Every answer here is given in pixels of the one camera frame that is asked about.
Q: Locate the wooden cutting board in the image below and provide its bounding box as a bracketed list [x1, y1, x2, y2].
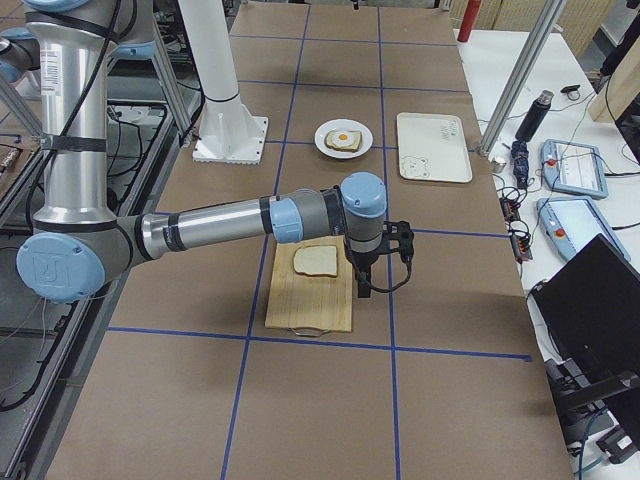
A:
[265, 236, 353, 334]

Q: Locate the blue teach pendant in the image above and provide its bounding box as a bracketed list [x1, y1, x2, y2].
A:
[541, 139, 608, 200]
[536, 196, 631, 261]

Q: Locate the small metal cup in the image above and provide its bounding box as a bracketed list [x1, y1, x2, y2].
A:
[491, 156, 507, 174]

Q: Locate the far blue teach pendant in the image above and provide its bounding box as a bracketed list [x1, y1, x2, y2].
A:
[541, 139, 608, 200]

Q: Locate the black laptop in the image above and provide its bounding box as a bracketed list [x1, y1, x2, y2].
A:
[533, 234, 639, 375]

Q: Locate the near blue teach pendant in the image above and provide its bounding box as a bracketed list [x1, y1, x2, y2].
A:
[536, 196, 631, 261]

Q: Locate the toast with fried egg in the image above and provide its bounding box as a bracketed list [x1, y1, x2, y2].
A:
[324, 130, 362, 152]

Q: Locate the red cylinder bottle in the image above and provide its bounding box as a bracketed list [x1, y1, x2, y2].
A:
[457, 0, 482, 43]

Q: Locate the aluminium frame post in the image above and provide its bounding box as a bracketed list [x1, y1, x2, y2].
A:
[477, 0, 567, 157]

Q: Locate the cream rectangular tray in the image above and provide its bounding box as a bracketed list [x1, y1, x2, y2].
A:
[396, 112, 473, 184]

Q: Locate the white round plate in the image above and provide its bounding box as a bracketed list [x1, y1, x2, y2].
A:
[314, 119, 373, 160]

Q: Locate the folded navy umbrella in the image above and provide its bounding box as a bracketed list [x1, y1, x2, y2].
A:
[510, 140, 529, 190]

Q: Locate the black water bottle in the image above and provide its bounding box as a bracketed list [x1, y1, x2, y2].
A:
[515, 90, 554, 143]

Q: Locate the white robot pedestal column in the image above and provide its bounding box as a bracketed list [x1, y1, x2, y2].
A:
[179, 0, 269, 165]

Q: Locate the white bread slice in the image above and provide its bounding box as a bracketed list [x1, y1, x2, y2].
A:
[293, 245, 338, 277]

